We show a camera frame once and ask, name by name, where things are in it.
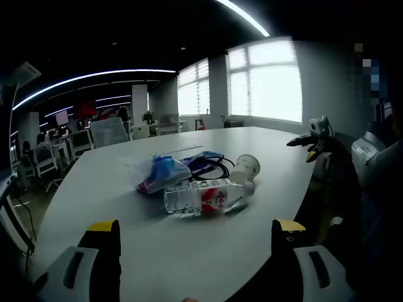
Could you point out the dark grey sofa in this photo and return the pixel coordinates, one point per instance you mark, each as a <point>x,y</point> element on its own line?
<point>233,123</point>

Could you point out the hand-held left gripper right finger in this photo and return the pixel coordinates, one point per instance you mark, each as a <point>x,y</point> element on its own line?
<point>315,273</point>

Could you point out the wide window with blinds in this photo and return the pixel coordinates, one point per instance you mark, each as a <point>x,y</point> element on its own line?
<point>267,88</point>

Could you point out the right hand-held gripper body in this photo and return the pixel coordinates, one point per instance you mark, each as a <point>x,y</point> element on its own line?
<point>319,126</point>

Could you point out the grey mesh office chair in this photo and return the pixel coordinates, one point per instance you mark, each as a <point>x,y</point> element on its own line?
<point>110,132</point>

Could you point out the potted green plant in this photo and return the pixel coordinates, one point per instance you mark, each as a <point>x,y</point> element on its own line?
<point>148,117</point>

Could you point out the red hanging banner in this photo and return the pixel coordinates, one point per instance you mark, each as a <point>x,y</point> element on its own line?
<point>85,109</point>

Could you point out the white office chair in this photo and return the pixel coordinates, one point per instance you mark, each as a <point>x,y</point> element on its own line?
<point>80,141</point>
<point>45,158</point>

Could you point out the white table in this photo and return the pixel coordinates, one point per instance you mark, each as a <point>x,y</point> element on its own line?
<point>157,251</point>

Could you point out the white chest device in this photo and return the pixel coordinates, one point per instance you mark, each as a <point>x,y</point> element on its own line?
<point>366,154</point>

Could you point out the person's body in black shirt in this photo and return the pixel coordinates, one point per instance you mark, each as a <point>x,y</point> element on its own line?
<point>384,220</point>

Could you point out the person's left hand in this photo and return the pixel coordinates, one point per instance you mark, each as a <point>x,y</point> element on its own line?
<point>190,300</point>

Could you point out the narrow window with blinds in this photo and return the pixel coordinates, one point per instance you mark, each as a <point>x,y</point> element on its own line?
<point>193,94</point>

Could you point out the blue tissue pack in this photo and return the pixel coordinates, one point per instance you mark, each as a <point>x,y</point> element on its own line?
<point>160,176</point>

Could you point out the clear plastic bag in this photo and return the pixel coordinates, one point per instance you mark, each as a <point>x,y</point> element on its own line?
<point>135,165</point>

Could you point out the clear water bottle red label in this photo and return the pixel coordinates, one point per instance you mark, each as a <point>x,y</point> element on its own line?
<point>189,201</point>

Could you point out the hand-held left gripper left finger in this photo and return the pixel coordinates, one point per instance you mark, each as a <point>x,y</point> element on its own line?
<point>78,270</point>

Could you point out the long ceiling light strip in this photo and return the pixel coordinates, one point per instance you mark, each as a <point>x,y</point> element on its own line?
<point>248,17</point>
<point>94,75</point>

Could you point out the white paper cup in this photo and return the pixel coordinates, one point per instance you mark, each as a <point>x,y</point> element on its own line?
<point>245,170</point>

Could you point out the white low cabinet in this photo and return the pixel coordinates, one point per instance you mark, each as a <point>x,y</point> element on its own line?
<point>145,131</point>

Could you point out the pink lit screen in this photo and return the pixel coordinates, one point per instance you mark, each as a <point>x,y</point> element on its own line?
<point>61,118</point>

